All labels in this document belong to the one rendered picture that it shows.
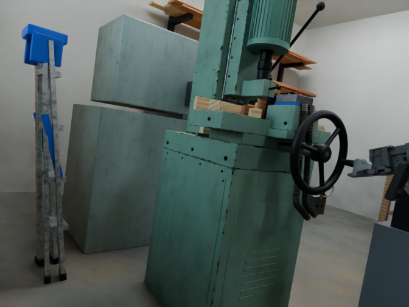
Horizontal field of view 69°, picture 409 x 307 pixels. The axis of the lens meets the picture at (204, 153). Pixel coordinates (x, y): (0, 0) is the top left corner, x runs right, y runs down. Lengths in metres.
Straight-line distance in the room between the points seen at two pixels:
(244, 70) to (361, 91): 3.51
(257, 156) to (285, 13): 0.58
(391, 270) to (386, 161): 0.58
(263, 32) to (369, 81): 3.57
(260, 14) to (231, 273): 1.01
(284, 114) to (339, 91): 3.84
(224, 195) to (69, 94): 2.42
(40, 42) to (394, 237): 1.67
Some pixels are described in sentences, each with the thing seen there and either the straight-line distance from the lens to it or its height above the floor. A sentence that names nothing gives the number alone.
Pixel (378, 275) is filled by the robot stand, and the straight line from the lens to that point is 1.51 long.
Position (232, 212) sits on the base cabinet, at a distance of 1.09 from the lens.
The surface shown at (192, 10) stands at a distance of 3.34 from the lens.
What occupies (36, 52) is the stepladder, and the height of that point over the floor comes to 1.05.
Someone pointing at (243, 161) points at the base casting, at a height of 0.74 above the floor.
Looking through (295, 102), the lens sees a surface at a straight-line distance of 1.10.
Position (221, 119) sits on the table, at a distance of 0.99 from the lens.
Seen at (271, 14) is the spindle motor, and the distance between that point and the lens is 1.31.
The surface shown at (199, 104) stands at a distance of 1.14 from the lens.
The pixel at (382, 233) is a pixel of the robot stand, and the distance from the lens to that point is 1.47.
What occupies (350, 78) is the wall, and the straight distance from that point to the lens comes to 4.90.
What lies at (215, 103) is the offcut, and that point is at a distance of 1.09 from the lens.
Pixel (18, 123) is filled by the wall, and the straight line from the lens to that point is 3.19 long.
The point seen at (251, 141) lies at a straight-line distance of 1.08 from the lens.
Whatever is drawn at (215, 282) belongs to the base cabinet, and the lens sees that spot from 1.17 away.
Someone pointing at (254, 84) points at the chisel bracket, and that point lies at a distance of 1.31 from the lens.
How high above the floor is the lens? 0.83
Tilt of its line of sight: 5 degrees down
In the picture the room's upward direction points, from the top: 9 degrees clockwise
